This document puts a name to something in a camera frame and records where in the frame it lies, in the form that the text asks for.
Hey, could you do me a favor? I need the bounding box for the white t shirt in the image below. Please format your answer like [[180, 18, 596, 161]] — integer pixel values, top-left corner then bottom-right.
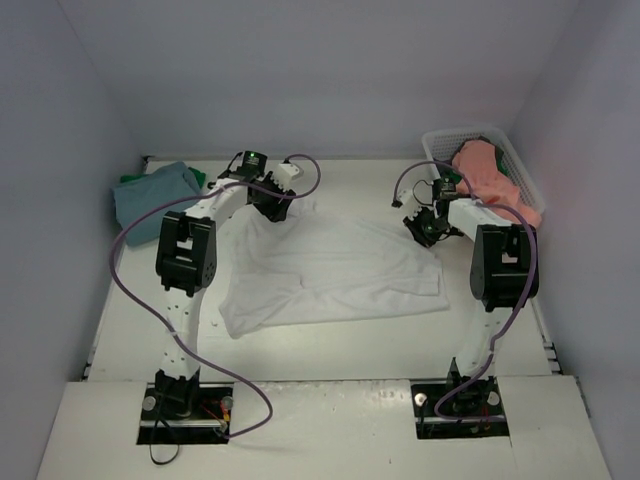
[[219, 200, 449, 339]]

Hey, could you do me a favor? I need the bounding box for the white laundry basket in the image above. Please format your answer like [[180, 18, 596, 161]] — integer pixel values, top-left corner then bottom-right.
[[420, 125, 547, 214]]

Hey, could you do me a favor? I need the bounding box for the grey-blue t shirt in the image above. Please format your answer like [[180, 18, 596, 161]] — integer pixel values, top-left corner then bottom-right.
[[112, 162, 202, 247]]

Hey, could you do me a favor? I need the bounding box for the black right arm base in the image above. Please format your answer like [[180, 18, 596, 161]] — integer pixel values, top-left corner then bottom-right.
[[410, 377, 510, 440]]

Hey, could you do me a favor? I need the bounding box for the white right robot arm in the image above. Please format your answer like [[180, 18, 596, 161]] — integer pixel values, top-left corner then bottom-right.
[[393, 177, 539, 412]]

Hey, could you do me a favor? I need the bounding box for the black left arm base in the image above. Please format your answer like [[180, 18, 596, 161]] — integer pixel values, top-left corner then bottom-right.
[[136, 383, 233, 446]]

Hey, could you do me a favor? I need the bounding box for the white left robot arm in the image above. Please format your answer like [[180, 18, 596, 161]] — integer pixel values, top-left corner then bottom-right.
[[154, 151, 303, 420]]

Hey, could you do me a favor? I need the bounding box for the pink t shirt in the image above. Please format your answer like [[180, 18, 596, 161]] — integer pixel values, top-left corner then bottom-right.
[[452, 139, 542, 228]]

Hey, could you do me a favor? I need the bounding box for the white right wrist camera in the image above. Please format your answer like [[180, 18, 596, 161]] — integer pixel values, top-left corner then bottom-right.
[[391, 188, 426, 219]]

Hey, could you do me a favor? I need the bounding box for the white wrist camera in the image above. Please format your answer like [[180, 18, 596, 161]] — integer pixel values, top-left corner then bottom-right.
[[391, 188, 426, 219], [272, 161, 304, 192]]

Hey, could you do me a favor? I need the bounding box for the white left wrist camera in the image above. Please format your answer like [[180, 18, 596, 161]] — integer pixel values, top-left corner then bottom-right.
[[272, 161, 304, 192]]

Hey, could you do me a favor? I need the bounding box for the black loop cable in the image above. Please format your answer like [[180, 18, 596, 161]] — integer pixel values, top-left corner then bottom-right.
[[148, 419, 181, 467]]

